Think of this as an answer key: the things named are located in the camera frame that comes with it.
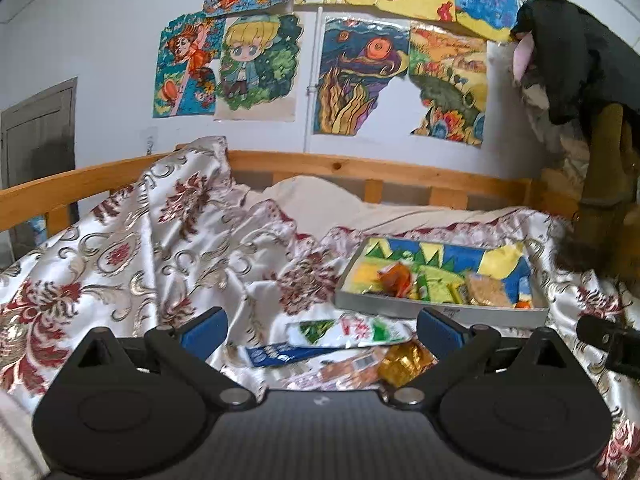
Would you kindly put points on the floral satin bedspread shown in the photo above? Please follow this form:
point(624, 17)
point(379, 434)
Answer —
point(181, 240)

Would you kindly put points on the blue milk powder sachet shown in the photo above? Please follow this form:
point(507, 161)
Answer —
point(275, 355)

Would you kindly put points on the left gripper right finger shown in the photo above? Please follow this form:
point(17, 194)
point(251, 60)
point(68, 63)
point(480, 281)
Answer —
point(459, 351)

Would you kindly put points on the gold foil snack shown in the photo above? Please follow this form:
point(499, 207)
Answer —
point(405, 362)

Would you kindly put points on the blond boy drawing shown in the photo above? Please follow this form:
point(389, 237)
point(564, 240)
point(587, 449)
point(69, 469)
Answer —
point(258, 68)

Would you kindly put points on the orange snack packet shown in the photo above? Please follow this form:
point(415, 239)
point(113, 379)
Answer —
point(395, 280)

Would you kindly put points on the cracker packet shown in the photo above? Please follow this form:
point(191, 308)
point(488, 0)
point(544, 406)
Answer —
point(486, 291)

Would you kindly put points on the red-haired girl drawing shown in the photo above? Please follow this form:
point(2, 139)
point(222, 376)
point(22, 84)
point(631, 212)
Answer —
point(185, 81)

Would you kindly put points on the pink wafer snack packet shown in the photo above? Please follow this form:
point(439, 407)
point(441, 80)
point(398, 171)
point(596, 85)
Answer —
point(356, 373)

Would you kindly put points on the green white snack packet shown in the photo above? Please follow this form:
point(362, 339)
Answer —
point(348, 331)

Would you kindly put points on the wooden bed frame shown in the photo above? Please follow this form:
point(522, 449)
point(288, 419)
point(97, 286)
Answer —
point(50, 196)

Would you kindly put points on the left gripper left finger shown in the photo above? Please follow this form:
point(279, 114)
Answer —
point(183, 352)

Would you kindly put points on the black plush toy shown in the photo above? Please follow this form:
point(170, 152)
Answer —
point(583, 65)

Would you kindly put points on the grey door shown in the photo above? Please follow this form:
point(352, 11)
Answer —
point(38, 135)

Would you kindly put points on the starry night swirl drawing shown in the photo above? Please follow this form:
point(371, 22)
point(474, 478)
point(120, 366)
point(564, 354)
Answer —
point(358, 61)

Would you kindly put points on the cream pillow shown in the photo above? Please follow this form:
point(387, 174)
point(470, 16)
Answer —
point(314, 206)

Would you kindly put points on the grey tray with colourful lining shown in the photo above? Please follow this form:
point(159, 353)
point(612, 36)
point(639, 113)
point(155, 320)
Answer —
point(438, 272)

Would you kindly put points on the landscape field drawing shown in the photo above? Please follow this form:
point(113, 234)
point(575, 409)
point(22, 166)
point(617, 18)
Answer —
point(451, 73)

